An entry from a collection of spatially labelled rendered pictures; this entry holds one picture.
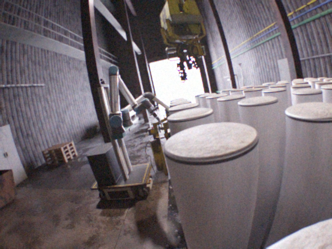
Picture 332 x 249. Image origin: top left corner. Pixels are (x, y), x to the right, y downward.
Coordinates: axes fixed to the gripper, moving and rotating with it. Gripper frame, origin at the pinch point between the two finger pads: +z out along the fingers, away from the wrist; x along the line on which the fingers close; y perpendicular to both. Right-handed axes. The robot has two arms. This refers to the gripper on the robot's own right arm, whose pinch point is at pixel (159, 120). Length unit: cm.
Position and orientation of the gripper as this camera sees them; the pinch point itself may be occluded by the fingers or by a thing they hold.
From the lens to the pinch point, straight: 199.9
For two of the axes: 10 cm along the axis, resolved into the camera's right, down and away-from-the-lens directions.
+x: 1.5, 2.8, -9.5
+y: -8.1, 5.9, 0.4
